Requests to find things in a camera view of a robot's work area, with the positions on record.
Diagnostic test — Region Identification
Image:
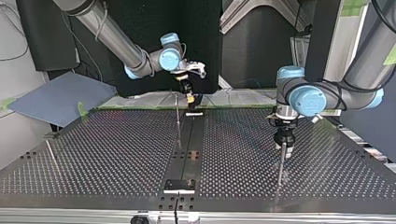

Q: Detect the black panel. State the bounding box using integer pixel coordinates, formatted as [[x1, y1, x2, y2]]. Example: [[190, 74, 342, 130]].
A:
[[16, 0, 222, 97]]

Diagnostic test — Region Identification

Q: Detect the black upright beam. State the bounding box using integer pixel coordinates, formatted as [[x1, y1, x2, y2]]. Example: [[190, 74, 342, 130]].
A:
[[304, 0, 343, 84]]

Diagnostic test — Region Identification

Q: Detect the grey board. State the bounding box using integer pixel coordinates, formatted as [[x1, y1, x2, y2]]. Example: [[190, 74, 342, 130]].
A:
[[7, 71, 119, 128]]

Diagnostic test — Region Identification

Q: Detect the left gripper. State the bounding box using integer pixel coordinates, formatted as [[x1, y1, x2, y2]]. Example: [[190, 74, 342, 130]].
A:
[[273, 119, 296, 160]]

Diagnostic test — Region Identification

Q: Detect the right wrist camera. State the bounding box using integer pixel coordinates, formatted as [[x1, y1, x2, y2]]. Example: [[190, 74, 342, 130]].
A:
[[178, 59, 207, 79]]

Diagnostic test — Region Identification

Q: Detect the metal post with orange clip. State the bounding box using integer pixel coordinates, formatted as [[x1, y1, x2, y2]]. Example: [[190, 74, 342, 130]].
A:
[[277, 142, 288, 189]]

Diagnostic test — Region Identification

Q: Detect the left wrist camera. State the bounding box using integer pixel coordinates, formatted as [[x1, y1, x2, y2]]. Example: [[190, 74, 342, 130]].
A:
[[266, 113, 324, 125]]

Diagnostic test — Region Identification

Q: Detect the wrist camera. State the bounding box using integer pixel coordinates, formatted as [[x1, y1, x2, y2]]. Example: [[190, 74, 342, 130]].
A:
[[266, 113, 324, 125], [178, 59, 207, 79]]

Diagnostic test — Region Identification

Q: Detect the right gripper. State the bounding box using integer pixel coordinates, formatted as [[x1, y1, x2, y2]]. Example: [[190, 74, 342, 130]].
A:
[[175, 72, 195, 97]]

